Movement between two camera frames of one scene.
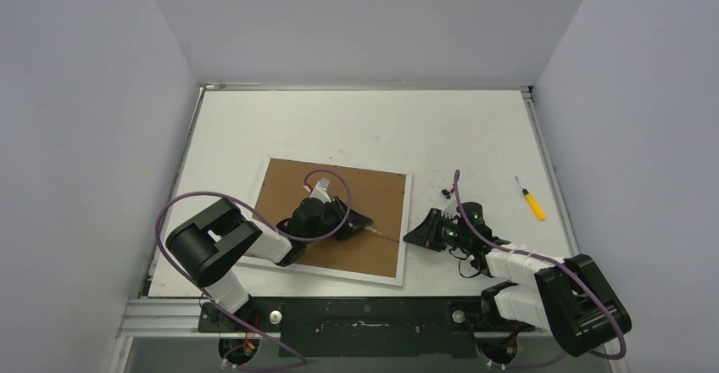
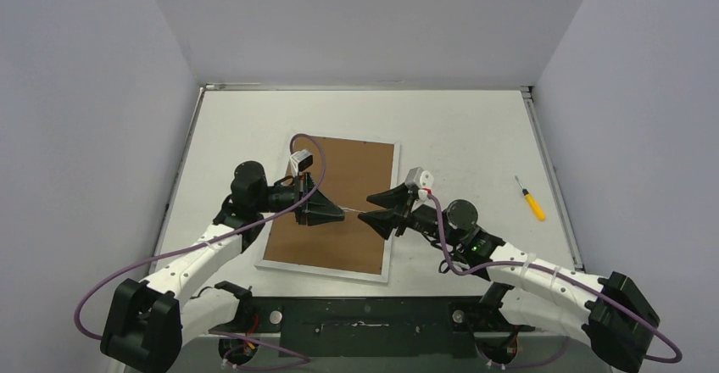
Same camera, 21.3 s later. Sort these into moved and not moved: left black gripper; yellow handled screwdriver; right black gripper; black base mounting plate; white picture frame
Moved: left black gripper; right black gripper; white picture frame
Not moved: black base mounting plate; yellow handled screwdriver
